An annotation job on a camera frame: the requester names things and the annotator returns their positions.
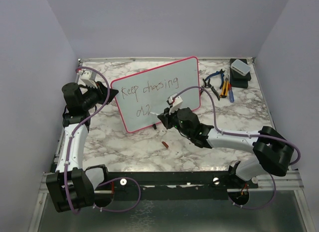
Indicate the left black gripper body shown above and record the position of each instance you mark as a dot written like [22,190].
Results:
[93,96]

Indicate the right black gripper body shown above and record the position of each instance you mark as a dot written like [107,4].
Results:
[175,122]

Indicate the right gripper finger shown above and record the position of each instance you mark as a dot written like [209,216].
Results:
[166,111]
[163,119]

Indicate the pink framed whiteboard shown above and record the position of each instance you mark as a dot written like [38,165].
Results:
[148,91]

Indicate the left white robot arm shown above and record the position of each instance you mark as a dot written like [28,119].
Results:
[71,187]

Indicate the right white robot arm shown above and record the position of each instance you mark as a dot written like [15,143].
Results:
[272,153]

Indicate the yellow black utility knife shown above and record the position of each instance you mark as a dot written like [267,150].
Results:
[225,88]

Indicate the blue screwdriver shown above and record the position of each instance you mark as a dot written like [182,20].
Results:
[231,96]

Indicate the black rectangular box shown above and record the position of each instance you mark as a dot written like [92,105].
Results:
[239,81]

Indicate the white rectangular box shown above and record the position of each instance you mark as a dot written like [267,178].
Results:
[240,67]

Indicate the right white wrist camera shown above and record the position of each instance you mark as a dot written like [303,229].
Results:
[174,101]

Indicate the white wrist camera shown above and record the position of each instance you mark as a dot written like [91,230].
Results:
[87,77]
[174,101]

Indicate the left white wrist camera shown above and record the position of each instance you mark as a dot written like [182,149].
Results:
[87,77]

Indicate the black handled pliers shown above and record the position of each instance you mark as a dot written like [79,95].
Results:
[207,85]

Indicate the blue handled pliers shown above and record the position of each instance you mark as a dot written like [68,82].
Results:
[220,73]

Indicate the aluminium frame rail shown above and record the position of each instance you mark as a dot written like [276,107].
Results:
[291,182]

